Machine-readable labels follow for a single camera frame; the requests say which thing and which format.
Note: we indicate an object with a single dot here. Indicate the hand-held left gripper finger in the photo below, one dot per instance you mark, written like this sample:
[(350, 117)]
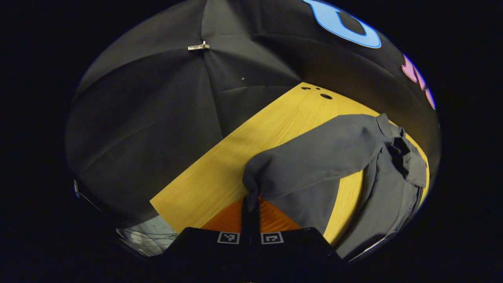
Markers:
[(246, 224), (254, 224)]

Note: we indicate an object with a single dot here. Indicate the small metal clip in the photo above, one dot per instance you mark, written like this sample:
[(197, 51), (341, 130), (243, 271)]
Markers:
[(198, 46)]

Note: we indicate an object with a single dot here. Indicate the grey collared shirt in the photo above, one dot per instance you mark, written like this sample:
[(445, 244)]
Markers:
[(314, 157)]

